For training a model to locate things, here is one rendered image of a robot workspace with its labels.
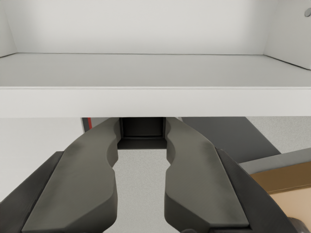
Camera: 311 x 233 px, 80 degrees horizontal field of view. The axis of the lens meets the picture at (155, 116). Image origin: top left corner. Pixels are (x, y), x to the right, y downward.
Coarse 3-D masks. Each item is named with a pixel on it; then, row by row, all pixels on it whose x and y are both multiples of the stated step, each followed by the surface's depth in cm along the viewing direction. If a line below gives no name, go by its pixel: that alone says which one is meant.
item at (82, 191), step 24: (120, 120) 12; (72, 144) 9; (96, 144) 9; (72, 168) 8; (96, 168) 8; (48, 192) 7; (72, 192) 7; (96, 192) 7; (48, 216) 6; (72, 216) 6; (96, 216) 7
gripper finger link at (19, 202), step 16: (48, 160) 8; (32, 176) 8; (48, 176) 8; (16, 192) 7; (32, 192) 7; (0, 208) 6; (16, 208) 6; (32, 208) 6; (0, 224) 6; (16, 224) 6
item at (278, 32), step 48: (0, 0) 15; (48, 0) 15; (96, 0) 15; (144, 0) 15; (192, 0) 16; (240, 0) 16; (288, 0) 15; (0, 48) 15; (48, 48) 17; (96, 48) 17; (144, 48) 17; (192, 48) 17; (240, 48) 18; (288, 48) 15
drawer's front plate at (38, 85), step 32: (0, 64) 13; (32, 64) 13; (64, 64) 13; (96, 64) 14; (128, 64) 14; (160, 64) 14; (192, 64) 14; (224, 64) 14; (256, 64) 14; (288, 64) 15; (0, 96) 9; (32, 96) 9; (64, 96) 9; (96, 96) 10; (128, 96) 10; (160, 96) 10; (192, 96) 10; (224, 96) 10; (256, 96) 10; (288, 96) 10
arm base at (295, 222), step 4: (292, 220) 35; (296, 220) 35; (292, 224) 34; (296, 224) 34; (300, 224) 35; (304, 224) 36; (296, 228) 34; (300, 228) 34; (304, 228) 34; (300, 232) 33; (304, 232) 34; (308, 232) 34
